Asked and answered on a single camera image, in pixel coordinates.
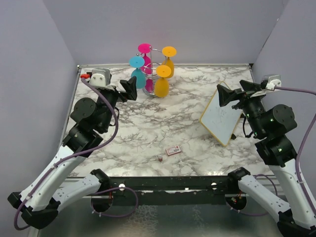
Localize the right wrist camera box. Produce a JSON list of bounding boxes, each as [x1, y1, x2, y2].
[[260, 75, 281, 91]]

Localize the chrome wine glass rack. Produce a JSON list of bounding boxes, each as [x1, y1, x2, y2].
[[137, 43, 162, 97]]

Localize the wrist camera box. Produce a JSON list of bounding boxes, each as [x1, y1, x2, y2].
[[260, 75, 281, 91], [80, 68, 112, 88]]

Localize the blue wine glass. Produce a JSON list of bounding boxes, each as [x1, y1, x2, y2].
[[129, 56, 146, 89]]

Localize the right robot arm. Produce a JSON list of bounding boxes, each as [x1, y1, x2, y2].
[[217, 79, 316, 237]]

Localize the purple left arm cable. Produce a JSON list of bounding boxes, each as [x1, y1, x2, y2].
[[13, 79, 119, 230]]

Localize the small red white box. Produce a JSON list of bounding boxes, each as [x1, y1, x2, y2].
[[166, 145, 181, 156]]

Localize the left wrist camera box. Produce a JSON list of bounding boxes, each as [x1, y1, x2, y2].
[[80, 68, 112, 88]]

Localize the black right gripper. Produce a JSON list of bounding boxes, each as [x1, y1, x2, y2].
[[218, 79, 267, 136]]

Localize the small yellow-framed whiteboard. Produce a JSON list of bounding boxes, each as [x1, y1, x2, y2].
[[199, 89, 242, 147]]

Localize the yellow wine glass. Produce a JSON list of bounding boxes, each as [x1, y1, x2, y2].
[[162, 46, 177, 78], [154, 65, 171, 98]]

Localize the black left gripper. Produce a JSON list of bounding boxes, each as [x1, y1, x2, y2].
[[97, 76, 137, 132]]

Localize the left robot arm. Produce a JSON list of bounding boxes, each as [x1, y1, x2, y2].
[[7, 76, 137, 231]]

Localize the pink wine glass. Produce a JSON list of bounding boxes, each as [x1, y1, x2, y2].
[[138, 43, 154, 93]]

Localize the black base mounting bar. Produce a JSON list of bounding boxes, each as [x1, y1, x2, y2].
[[91, 167, 249, 211]]

